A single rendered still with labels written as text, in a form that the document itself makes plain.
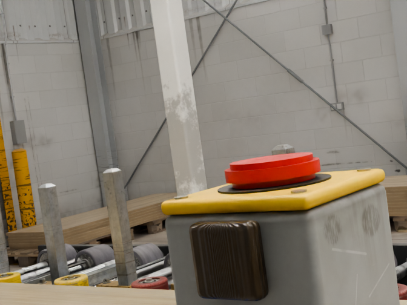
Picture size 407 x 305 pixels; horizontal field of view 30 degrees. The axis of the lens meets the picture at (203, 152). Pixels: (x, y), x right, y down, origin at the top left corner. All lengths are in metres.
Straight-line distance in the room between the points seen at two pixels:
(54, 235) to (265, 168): 1.79
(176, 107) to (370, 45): 6.63
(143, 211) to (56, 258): 6.27
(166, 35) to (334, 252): 1.30
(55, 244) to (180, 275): 1.77
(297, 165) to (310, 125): 8.19
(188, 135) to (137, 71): 8.36
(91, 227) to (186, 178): 6.20
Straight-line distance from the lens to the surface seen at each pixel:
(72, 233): 7.56
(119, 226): 1.90
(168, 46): 1.57
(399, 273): 1.91
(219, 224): 0.29
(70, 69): 10.18
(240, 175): 0.31
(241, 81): 8.93
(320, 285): 0.28
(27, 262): 7.63
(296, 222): 0.28
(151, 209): 8.45
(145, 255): 2.43
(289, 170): 0.30
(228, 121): 9.07
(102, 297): 1.63
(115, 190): 1.89
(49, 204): 2.07
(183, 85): 1.56
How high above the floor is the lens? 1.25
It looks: 3 degrees down
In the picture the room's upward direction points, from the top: 8 degrees counter-clockwise
